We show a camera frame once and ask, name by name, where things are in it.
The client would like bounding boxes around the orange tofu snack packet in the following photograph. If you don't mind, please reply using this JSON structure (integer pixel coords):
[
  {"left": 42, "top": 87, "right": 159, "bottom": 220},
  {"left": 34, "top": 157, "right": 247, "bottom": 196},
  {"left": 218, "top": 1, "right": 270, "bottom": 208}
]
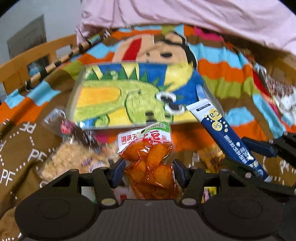
[{"left": 117, "top": 121, "right": 179, "bottom": 200}]

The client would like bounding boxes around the clear oat cracker packet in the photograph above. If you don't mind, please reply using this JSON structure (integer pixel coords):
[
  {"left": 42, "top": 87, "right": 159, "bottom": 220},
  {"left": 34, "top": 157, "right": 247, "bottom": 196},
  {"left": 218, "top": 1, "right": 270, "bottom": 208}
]
[{"left": 38, "top": 141, "right": 116, "bottom": 182}]

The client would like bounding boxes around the blue calcium tube packet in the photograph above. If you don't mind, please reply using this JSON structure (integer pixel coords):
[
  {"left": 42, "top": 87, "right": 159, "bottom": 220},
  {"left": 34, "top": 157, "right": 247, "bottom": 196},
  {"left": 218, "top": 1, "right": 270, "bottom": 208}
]
[{"left": 186, "top": 99, "right": 272, "bottom": 182}]

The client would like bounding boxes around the clear nut bar packet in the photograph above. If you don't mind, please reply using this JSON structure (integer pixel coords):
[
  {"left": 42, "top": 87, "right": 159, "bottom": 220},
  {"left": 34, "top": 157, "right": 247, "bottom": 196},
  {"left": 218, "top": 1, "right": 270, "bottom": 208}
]
[{"left": 41, "top": 108, "right": 76, "bottom": 137}]

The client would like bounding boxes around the gold foil snack packet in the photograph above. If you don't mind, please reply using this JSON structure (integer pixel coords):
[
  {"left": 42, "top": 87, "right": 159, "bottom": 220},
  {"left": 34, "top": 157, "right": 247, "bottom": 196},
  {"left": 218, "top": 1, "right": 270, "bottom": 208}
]
[{"left": 197, "top": 144, "right": 226, "bottom": 173}]

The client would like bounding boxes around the colourful cartoon bed blanket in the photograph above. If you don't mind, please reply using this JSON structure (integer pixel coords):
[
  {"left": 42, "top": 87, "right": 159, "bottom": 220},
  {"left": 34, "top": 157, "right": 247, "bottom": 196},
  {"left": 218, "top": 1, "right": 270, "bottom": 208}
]
[{"left": 0, "top": 24, "right": 296, "bottom": 241}]

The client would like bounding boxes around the metal tray with dinosaur picture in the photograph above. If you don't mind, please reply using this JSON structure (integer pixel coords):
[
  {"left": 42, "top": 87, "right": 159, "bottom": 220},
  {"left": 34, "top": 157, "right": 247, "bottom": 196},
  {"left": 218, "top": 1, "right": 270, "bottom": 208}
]
[{"left": 66, "top": 61, "right": 222, "bottom": 130}]

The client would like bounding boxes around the pink bed sheet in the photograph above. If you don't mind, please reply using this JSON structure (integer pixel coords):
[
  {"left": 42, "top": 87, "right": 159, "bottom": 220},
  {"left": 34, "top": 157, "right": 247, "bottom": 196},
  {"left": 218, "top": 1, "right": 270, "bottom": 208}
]
[{"left": 75, "top": 1, "right": 295, "bottom": 54}]

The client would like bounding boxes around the striped brown tan pole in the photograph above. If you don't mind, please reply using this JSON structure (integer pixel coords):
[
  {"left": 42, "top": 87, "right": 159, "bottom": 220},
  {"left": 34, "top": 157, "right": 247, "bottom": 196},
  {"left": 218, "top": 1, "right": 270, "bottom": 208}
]
[{"left": 23, "top": 29, "right": 113, "bottom": 92}]

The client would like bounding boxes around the grey door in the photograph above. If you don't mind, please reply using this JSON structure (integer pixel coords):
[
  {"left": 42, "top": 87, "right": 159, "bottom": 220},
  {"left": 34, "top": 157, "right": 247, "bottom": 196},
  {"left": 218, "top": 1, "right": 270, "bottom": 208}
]
[{"left": 7, "top": 15, "right": 47, "bottom": 59}]

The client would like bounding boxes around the wooden bed rail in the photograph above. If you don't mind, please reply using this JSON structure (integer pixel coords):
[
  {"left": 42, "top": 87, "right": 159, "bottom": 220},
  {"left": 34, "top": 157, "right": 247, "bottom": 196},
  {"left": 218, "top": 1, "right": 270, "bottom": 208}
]
[{"left": 1, "top": 34, "right": 76, "bottom": 94}]

